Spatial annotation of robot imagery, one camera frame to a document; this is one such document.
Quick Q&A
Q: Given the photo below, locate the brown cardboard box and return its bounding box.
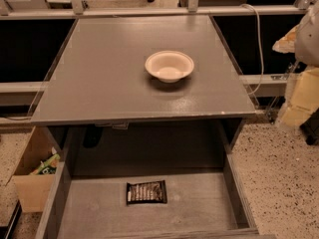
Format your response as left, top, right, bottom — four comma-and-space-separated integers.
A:
12, 127, 62, 213

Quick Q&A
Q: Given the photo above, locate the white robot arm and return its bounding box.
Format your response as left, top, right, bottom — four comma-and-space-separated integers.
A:
272, 3, 319, 127

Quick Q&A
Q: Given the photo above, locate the black rxbar chocolate wrapper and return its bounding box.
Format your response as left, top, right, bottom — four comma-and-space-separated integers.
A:
127, 180, 167, 205

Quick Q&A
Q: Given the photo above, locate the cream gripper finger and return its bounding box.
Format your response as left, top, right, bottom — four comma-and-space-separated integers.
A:
272, 26, 297, 54
278, 67, 319, 127

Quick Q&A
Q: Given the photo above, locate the green snack bag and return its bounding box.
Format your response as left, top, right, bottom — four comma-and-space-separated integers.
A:
31, 153, 60, 175

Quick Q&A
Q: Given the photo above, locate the white cable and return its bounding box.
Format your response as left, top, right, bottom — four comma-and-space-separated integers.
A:
239, 3, 265, 97

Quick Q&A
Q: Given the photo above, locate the metal frame rail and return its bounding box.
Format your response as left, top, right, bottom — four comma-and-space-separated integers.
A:
0, 5, 313, 20

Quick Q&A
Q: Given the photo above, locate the open grey top drawer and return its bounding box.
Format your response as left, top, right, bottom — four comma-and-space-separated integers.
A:
36, 120, 276, 239

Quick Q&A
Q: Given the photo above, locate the grey counter cabinet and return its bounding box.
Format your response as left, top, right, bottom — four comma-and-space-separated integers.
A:
30, 14, 257, 177

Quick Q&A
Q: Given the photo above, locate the white paper bowl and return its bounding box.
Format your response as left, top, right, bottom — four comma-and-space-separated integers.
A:
145, 51, 194, 83

